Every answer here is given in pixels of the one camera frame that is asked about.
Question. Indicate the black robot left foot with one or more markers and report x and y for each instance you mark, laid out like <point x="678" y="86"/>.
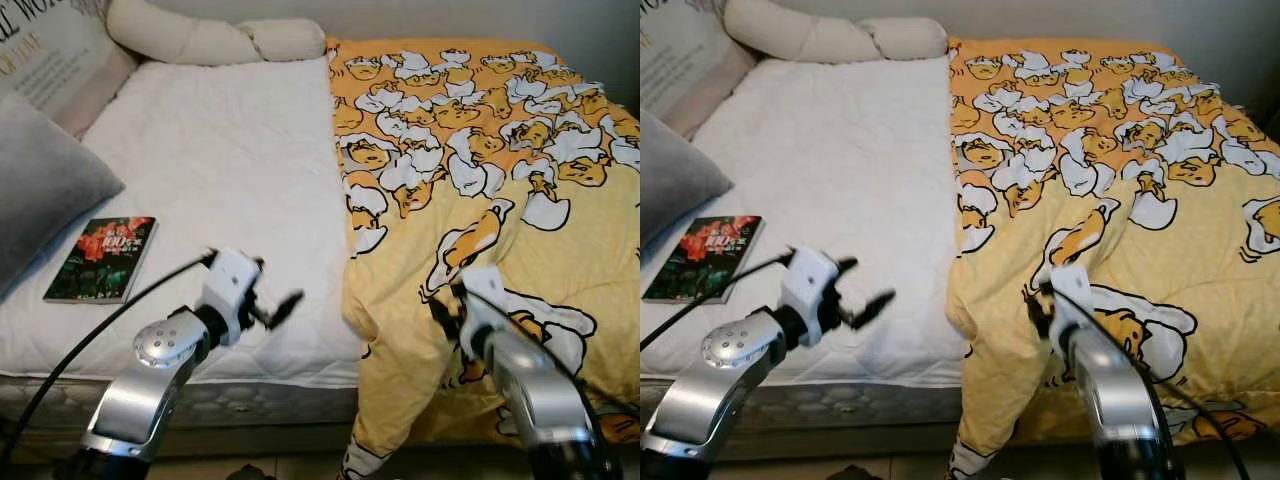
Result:
<point x="243" y="474"/>
<point x="855" y="474"/>

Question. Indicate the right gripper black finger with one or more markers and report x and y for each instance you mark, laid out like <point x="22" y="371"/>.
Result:
<point x="441" y="312"/>
<point x="1034" y="308"/>

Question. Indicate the yellow cartoon print blanket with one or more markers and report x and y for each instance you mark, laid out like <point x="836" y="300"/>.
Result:
<point x="590" y="230"/>
<point x="1220" y="320"/>

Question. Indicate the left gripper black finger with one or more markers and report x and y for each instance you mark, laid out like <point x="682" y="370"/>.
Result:
<point x="848" y="265"/>
<point x="874" y="310"/>
<point x="257" y="265"/>
<point x="285" y="310"/>

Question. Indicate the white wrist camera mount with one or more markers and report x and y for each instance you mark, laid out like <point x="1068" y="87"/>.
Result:
<point x="806" y="285"/>
<point x="1072" y="285"/>
<point x="228" y="285"/>
<point x="485" y="285"/>

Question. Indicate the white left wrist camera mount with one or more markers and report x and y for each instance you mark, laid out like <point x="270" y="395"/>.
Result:
<point x="806" y="285"/>
<point x="228" y="285"/>

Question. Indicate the long cream bolster pillow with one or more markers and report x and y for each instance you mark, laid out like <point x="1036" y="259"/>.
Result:
<point x="170" y="35"/>
<point x="790" y="33"/>

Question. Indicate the plain grey cushion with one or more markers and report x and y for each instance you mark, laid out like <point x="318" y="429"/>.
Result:
<point x="45" y="190"/>
<point x="680" y="180"/>

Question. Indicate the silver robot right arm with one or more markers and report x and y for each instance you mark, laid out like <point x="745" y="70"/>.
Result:
<point x="1120" y="400"/>
<point x="540" y="400"/>

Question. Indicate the white quilted mattress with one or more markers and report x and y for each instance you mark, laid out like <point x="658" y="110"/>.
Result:
<point x="830" y="160"/>
<point x="220" y="160"/>

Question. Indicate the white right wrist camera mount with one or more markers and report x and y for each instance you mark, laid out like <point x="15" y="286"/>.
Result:
<point x="1072" y="285"/>
<point x="485" y="285"/>

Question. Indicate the beige cushion with lettering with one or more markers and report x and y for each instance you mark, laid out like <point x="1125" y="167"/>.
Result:
<point x="690" y="55"/>
<point x="60" y="60"/>

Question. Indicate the dark red cover book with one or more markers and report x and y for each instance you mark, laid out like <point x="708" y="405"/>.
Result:
<point x="100" y="260"/>
<point x="705" y="258"/>

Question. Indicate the short cream bolster pillow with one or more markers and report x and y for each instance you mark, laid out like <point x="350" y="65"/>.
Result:
<point x="905" y="38"/>
<point x="285" y="40"/>

